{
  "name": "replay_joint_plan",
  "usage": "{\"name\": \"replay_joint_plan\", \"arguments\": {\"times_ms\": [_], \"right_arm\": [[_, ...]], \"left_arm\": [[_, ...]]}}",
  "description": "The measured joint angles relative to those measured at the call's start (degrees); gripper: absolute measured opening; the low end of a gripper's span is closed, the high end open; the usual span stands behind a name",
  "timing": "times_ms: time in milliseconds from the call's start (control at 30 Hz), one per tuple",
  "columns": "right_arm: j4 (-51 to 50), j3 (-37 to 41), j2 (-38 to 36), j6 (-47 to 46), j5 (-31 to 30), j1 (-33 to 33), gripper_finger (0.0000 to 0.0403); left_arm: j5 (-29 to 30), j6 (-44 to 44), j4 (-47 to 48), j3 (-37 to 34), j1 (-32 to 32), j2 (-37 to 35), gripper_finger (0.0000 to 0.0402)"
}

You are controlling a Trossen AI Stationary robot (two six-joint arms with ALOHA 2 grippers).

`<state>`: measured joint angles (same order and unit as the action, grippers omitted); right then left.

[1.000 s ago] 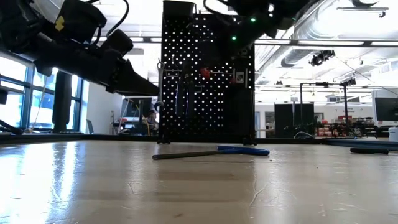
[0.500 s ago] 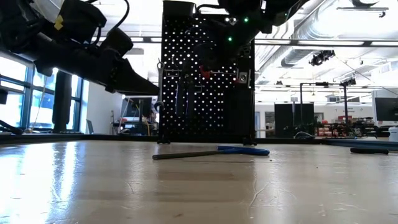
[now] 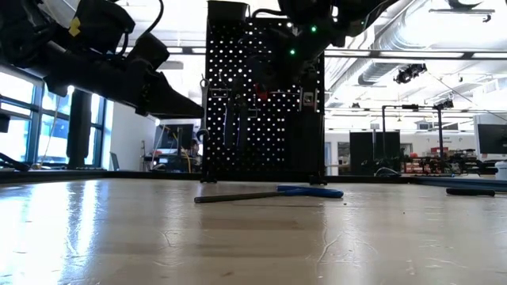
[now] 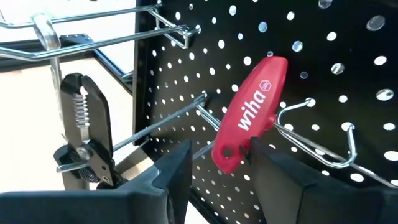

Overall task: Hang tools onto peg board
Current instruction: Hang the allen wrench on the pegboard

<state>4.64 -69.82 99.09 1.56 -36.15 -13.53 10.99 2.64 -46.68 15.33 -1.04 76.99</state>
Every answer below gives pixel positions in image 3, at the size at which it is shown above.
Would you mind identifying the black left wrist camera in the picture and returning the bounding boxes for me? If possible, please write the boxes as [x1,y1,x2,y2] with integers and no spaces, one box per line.
[126,33,171,70]

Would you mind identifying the black camera rig stand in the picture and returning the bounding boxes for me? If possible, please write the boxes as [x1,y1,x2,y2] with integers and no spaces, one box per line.
[381,97,456,176]

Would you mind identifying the black camera cable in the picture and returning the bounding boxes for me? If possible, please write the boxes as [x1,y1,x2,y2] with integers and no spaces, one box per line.
[138,0,166,40]

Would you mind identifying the shelf with red boxes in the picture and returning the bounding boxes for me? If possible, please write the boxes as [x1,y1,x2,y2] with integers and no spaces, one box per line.
[402,148,456,175]

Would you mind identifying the person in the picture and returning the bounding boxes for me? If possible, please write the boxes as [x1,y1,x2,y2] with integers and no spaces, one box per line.
[186,138,202,167]

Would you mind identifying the black ratchet handle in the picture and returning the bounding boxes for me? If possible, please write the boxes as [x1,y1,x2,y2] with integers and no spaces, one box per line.
[445,187,497,197]

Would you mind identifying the black monitor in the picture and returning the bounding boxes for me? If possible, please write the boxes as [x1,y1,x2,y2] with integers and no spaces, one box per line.
[476,123,507,156]
[154,123,195,150]

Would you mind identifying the large black pegboard bin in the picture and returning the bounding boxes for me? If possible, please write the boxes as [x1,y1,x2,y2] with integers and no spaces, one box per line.
[206,0,250,23]

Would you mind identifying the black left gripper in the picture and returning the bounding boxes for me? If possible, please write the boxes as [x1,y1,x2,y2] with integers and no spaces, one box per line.
[43,46,206,120]

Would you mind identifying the black perforated pegboard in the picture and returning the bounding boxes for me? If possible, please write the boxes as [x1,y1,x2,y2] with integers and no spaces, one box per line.
[201,17,326,186]

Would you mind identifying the black pillar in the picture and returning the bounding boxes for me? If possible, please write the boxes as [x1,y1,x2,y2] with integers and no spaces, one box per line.
[65,89,97,170]

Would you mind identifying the black aluminium table frame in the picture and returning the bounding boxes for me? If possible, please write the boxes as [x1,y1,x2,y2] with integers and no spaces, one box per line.
[0,168,507,190]

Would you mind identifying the ceiling light strip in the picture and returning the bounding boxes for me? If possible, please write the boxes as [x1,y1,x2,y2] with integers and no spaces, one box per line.
[324,47,507,61]
[114,46,207,55]

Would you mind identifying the yellow tag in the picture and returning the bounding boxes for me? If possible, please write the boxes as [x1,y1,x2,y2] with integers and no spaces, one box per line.
[67,17,82,38]

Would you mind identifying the black cabinet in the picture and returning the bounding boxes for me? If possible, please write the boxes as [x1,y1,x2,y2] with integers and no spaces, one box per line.
[349,131,402,177]

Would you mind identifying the black track lights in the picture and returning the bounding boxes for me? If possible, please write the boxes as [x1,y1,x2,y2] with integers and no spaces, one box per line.
[393,63,429,86]

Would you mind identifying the silver ventilation duct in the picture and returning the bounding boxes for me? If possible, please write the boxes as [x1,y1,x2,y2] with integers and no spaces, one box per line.
[357,0,436,87]

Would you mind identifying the black ceiling fixture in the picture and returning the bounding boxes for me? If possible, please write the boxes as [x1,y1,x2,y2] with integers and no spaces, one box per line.
[429,0,496,24]

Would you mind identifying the blue T-handle hex key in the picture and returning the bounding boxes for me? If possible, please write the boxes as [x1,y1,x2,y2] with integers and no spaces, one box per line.
[193,184,345,204]

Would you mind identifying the tall black pegboard bin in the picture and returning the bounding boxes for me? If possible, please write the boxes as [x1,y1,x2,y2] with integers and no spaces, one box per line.
[287,112,326,181]

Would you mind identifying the silver bracket tool holder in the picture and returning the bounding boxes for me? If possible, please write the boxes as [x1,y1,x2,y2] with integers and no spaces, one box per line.
[299,87,321,114]

